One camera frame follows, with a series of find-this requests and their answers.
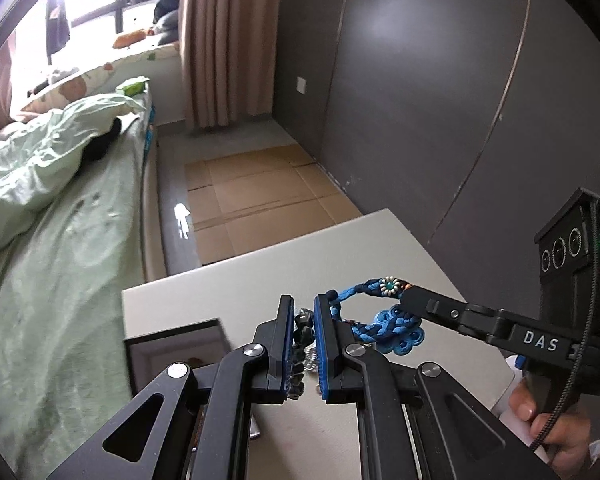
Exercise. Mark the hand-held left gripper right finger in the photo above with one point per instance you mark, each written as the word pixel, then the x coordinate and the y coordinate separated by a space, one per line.
pixel 322 341

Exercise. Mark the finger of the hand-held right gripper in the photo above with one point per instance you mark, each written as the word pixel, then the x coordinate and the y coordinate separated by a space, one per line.
pixel 480 321

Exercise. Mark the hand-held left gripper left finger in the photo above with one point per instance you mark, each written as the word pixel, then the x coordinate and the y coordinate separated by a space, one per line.
pixel 288 336

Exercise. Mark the black jewelry box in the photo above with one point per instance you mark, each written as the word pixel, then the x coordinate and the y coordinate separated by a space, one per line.
pixel 180 342

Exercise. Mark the person's right hand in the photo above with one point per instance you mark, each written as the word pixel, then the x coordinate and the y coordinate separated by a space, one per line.
pixel 567 435

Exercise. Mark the low white table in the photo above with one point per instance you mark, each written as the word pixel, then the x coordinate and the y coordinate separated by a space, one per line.
pixel 290 265

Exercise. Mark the flattened cardboard sheet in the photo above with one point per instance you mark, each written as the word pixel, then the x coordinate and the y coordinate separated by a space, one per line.
pixel 260 195

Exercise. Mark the bed with green sheet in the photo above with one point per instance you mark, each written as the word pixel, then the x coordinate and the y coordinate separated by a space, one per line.
pixel 80 285

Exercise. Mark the black garment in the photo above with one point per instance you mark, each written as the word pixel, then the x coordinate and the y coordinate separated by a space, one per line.
pixel 102 142

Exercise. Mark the green tissue pack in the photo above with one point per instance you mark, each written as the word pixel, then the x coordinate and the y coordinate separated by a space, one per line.
pixel 132 87

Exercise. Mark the light green quilt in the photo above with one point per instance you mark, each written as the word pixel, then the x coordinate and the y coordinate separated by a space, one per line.
pixel 40 160

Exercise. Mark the printed window seat cushion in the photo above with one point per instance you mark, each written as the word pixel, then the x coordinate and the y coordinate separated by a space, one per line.
pixel 115 67

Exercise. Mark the orange plush toy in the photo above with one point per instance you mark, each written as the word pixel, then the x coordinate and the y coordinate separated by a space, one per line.
pixel 130 37

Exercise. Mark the dark grey plush toy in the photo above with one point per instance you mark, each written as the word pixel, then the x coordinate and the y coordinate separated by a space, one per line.
pixel 169 17

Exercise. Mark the dark hanging garment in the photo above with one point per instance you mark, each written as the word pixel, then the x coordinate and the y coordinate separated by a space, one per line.
pixel 57 25

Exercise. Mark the white wall socket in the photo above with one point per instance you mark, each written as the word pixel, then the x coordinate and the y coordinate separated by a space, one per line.
pixel 301 85

